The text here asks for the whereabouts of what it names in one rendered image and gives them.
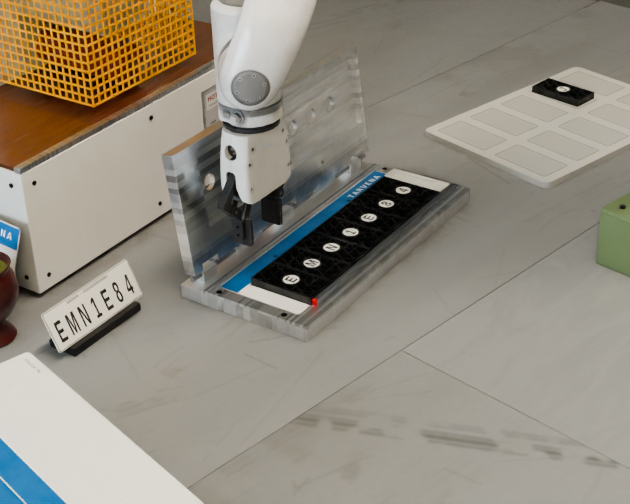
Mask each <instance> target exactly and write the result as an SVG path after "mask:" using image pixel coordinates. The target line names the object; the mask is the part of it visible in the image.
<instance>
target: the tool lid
mask: <svg viewBox="0 0 630 504"><path fill-rule="evenodd" d="M282 94H283V95H282V96H283V115H282V116H283V119H284V122H285V126H286V131H287V136H288V144H289V152H290V160H291V174H290V177H289V179H288V180H287V181H286V182H285V183H284V186H283V189H284V195H283V196H282V197H281V198H280V199H282V207H283V206H284V205H286V204H287V203H288V202H289V203H295V204H296V203H297V202H299V201H300V200H301V199H303V198H304V197H306V196H307V195H308V194H310V193H312V197H310V199H313V198H315V197H316V196H317V195H319V194H320V193H321V192H323V191H324V190H325V189H327V188H328V187H330V186H331V185H332V184H334V183H335V182H336V178H335V175H336V174H337V173H339V172H340V171H341V170H343V169H344V168H346V167H347V166H348V165H350V164H351V157H352V156H354V155H355V154H358V155H363V154H365V153H366V152H368V151H369V149H368V141H367V132H366V124H365V115H364V107H363V99H362V90H361V82H360V73H359V65H358V56H357V48H356V45H345V46H343V47H342V48H340V49H338V50H337V51H335V52H333V53H332V54H330V55H328V56H327V57H325V58H323V59H322V60H320V61H318V62H317V63H315V64H313V65H311V66H310V67H308V68H306V69H305V70H303V71H301V72H300V73H298V74H296V75H295V76H293V77H291V78H290V79H288V80H286V81H285V82H284V84H283V86H282ZM328 97H329V100H330V106H329V108H328V110H327V109H326V100H327V98H328ZM310 109H311V111H312V117H311V120H310V121H309V122H308V119H307V114H308V111H309V110H310ZM291 121H292V123H293V130H292V132H291V134H289V132H288V126H289V123H290V122H291ZM223 127H224V126H223V123H222V121H221V120H219V121H218V122H216V123H214V124H213V125H211V126H209V127H208V128H206V129H204V130H203V131H201V132H199V133H198V134H196V135H194V136H193V137H191V138H189V139H188V140H186V141H184V142H183V143H181V144H179V145H178V146H176V147H174V148H173V149H171V150H169V151H168V152H166V153H164V154H163V155H162V161H163V166H164V171H165V176H166V181H167V186H168V191H169V196H170V201H171V206H172V211H173V216H174V221H175V226H176V231H177V236H178V241H179V246H180V251H181V256H182V261H183V266H184V271H185V274H186V275H190V276H197V275H198V274H199V273H201V272H202V271H203V265H202V264H203V263H205V262H206V261H208V260H209V259H210V258H213V259H218V260H219V259H220V258H222V257H223V256H224V255H226V254H227V253H228V252H230V251H231V250H233V249H234V248H235V249H236V252H235V253H234V254H235V255H236V254H238V253H239V252H241V251H242V250H244V249H245V248H246V247H248V246H246V245H243V244H240V243H237V242H234V241H233V236H232V222H231V218H229V217H228V215H226V214H225V213H224V212H223V211H221V210H220V209H218V208H217V203H218V200H219V198H220V195H221V193H222V185H221V171H220V152H221V136H222V129H223ZM208 174H209V175H210V179H211V181H210V185H209V187H208V188H207V189H206V188H205V186H204V180H205V177H206V176H207V175H208ZM249 219H251V220H252V221H253V236H254V241H256V240H257V239H259V238H260V237H261V236H262V235H263V231H262V228H263V227H264V226H266V225H267V224H268V223H270V222H267V221H263V220H262V212H261V200H259V201H258V202H256V203H254V204H251V210H250V216H249Z"/></svg>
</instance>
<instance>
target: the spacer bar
mask: <svg viewBox="0 0 630 504"><path fill-rule="evenodd" d="M384 176H386V177H389V178H393V179H396V180H400V181H403V182H407V183H411V184H414V185H418V186H421V187H425V188H429V189H432V190H436V191H439V192H442V191H443V190H444V189H445V188H446V187H447V186H449V183H446V182H443V181H439V180H435V179H432V178H428V177H424V176H421V175H417V174H413V173H410V172H406V171H402V170H399V169H395V168H394V169H392V170H391V171H390V172H388V173H387V174H386V175H384Z"/></svg>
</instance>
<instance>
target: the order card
mask: <svg viewBox="0 0 630 504"><path fill-rule="evenodd" d="M142 295H143V293H142V291H141V288H140V286H139V284H138V282H137V280H136V278H135V276H134V273H133V271H132V269H131V267H130V265H129V263H128V261H127V259H124V260H122V261H121V262H119V263H118V264H116V265H115V266H113V267H112V268H110V269H109V270H107V271H106V272H104V273H103V274H101V275H100V276H98V277H97V278H95V279H94V280H92V281H91V282H89V283H88V284H86V285H85V286H83V287H82V288H80V289H79V290H77V291H76V292H74V293H73V294H71V295H70V296H68V297H67V298H65V299H64V300H62V301H61V302H59V303H58V304H56V305H55V306H53V307H52V308H50V309H49V310H47V311H46V312H44V313H43V314H41V318H42V320H43V322H44V324H45V326H46V328H47V330H48V332H49V334H50V336H51V338H52V340H53V342H54V344H55V346H56V348H57V350H58V352H59V353H61V352H63V351H64V350H66V349H67V348H69V347H70V346H71V345H73V344H74V343H76V342H77V341H79V340H80V339H81V338H83V337H84V336H86V335H87V334H88V333H90V332H91V331H93V330H94V329H95V328H97V327H98V326H100V325H101V324H102V323H104V322H105V321H107V320H108V319H110V318H111V317H112V316H114V315H115V314H117V313H118V312H119V311H121V310H122V309H124V308H125V307H126V306H128V305H129V304H131V303H132V302H134V301H135V300H136V299H138V298H139V297H141V296H142Z"/></svg>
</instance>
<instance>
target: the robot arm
mask: <svg viewBox="0 0 630 504"><path fill-rule="evenodd" d="M316 2H317V0H213V1H212V2H211V5H210V10H211V23H212V37H213V50H214V63H215V77H216V90H217V105H218V116H219V119H220V120H221V121H222V123H223V126H224V127H223V129H222V136H221V152H220V171H221V185H222V193H221V195H220V198H219V200H218V203H217V208H218V209H220V210H221V211H223V212H224V213H225V214H226V215H228V217H229V218H231V222H232V236H233V241H234V242H237V243H240V244H243V245H246V246H249V247H251V246H252V245H254V236H253V221H252V220H251V219H249V216H250V210H251V204H254V203H256V202H258V201H259V200H261V212H262V220H263V221H267V222H270V223H273V224H276V225H281V224H282V223H283V218H282V199H280V198H281V197H282V196H283V195H284V189H283V186H284V183H285V182H286V181H287V180H288V179H289V177H290V174H291V160H290V152H289V144H288V136H287V131H286V126H285V122H284V119H283V116H282V115H283V96H282V95H283V94H282V86H283V84H284V82H285V80H286V78H287V76H288V74H289V71H290V69H291V67H292V65H293V63H294V60H295V58H296V56H297V54H298V52H299V49H300V47H301V45H302V42H303V40H304V38H305V35H306V32H307V30H308V27H309V24H310V21H311V19H312V16H313V12H314V9H315V6H316ZM238 194H239V195H238ZM238 201H239V202H243V203H244V204H243V210H242V211H241V210H240V209H238V208H237V204H238Z"/></svg>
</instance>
